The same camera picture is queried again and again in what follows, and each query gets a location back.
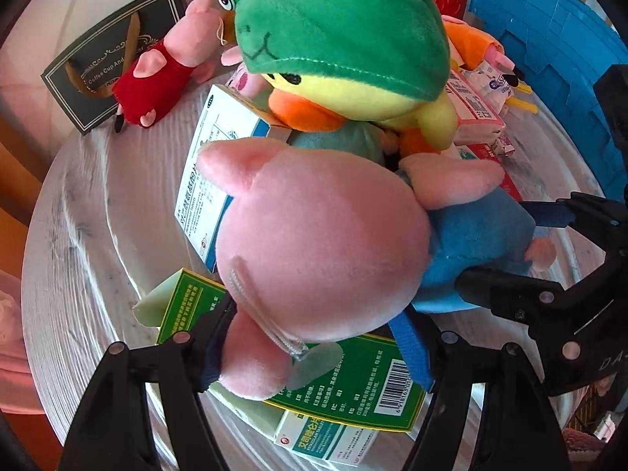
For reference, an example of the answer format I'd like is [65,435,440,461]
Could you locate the red white medicine box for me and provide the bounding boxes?
[453,142,524,202]

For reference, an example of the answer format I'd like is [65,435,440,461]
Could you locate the pink pig plush blue body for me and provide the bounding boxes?
[201,137,557,401]

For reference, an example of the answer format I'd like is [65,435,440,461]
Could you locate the yellow strips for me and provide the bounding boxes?
[506,81,539,115]

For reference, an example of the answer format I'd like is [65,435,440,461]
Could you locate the pink white tissue pack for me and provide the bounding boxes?
[445,70,506,146]

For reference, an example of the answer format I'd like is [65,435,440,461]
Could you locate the green medicine box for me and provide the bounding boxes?
[133,269,426,433]

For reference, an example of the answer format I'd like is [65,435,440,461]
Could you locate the white blue wipes packet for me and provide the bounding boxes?
[463,61,513,114]

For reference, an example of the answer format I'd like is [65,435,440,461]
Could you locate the blue plastic storage crate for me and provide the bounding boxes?
[469,0,627,200]

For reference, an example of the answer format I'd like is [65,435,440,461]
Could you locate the white teal medicine box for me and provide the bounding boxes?
[274,411,379,467]

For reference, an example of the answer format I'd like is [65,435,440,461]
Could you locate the pig plush orange dress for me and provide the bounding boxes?
[442,15,515,73]

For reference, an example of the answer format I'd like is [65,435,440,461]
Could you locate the green frog hat duck plush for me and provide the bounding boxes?
[218,0,458,155]

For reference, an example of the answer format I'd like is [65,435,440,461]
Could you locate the white blue medicine box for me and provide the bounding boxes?
[173,84,290,273]

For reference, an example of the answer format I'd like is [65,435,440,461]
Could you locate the pink pig plush red dress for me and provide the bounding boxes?
[113,0,227,132]

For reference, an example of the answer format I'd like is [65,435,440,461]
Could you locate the black framed gift box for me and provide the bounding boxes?
[42,0,186,135]

